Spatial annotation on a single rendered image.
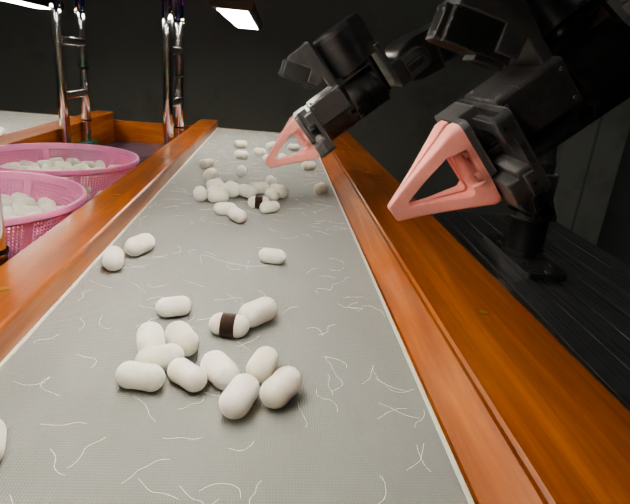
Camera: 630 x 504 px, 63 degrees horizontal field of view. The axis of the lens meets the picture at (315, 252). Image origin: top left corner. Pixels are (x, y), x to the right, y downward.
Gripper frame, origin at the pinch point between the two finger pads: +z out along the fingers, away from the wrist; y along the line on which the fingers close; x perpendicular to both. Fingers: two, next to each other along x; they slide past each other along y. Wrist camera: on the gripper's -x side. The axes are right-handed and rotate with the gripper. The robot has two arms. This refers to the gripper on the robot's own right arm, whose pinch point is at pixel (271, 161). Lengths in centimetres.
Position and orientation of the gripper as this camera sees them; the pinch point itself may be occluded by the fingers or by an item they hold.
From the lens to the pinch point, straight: 79.7
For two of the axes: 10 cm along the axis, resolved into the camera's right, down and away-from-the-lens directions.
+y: 0.7, 3.4, -9.4
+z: -8.1, 5.6, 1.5
